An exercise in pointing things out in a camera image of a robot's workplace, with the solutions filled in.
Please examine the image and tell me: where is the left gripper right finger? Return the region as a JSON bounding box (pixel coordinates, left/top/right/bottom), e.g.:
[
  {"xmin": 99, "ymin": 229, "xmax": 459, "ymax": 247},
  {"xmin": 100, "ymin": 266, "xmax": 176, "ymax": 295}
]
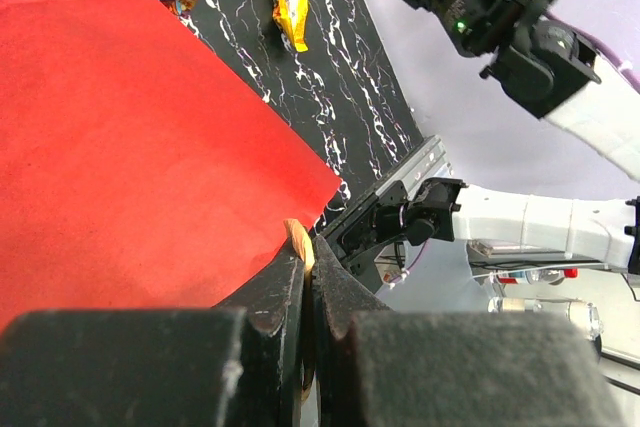
[{"xmin": 312, "ymin": 237, "xmax": 624, "ymax": 426}]

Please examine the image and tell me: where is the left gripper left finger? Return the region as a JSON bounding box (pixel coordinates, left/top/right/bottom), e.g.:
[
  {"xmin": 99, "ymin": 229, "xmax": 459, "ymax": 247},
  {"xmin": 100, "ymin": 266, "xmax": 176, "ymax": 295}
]
[{"xmin": 1, "ymin": 245, "xmax": 304, "ymax": 426}]

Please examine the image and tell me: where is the yellow snack packet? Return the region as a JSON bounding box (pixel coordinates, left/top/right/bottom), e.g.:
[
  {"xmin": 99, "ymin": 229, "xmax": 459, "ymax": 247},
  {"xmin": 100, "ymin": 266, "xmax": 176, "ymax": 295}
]
[{"xmin": 272, "ymin": 0, "xmax": 309, "ymax": 53}]

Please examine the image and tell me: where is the red paper bag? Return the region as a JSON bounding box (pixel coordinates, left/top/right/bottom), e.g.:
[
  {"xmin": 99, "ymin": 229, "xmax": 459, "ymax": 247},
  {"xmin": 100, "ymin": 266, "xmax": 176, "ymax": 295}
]
[{"xmin": 1, "ymin": 0, "xmax": 339, "ymax": 322}]

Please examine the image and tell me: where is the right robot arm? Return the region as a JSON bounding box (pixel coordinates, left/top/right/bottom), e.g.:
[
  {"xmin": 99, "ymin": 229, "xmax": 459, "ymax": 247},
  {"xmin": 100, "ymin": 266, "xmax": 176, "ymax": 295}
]
[{"xmin": 328, "ymin": 0, "xmax": 639, "ymax": 275}]

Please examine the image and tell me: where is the clear plastic bottle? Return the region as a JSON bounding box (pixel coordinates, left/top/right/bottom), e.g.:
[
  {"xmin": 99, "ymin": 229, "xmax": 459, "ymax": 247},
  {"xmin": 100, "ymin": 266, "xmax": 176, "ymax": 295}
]
[{"xmin": 487, "ymin": 296, "xmax": 603, "ymax": 340}]

